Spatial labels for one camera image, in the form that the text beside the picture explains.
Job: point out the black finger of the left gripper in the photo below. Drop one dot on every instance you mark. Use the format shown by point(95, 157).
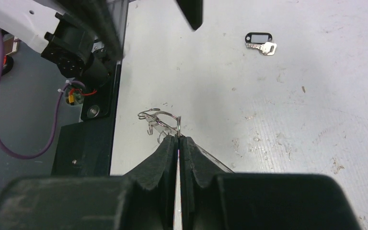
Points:
point(193, 12)
point(95, 16)

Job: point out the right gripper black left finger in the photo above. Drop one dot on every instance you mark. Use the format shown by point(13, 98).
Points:
point(142, 199)

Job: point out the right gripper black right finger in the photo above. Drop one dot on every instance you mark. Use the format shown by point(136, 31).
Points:
point(214, 199)

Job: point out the black tagged silver key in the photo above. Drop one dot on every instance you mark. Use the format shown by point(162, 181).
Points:
point(261, 41)

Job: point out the large silver metal keyring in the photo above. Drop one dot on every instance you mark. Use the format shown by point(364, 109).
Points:
point(151, 116)

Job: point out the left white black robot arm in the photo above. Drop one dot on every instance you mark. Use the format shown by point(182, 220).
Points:
point(80, 41)

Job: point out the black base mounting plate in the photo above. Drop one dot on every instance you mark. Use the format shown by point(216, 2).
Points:
point(85, 148)

